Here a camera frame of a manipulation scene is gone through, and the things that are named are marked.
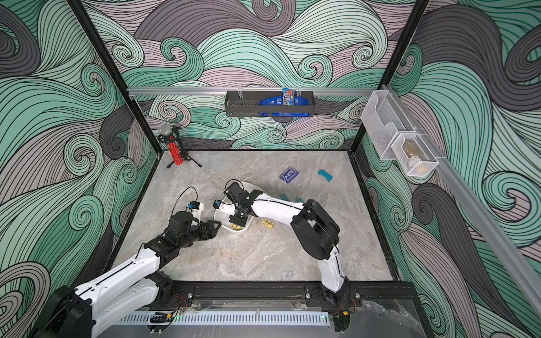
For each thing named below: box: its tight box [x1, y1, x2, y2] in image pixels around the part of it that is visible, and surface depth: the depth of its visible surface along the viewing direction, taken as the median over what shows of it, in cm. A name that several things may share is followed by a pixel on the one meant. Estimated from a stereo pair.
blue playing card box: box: [278, 166, 300, 184], surface depth 109 cm
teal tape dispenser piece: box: [317, 169, 334, 183], surface depth 112 cm
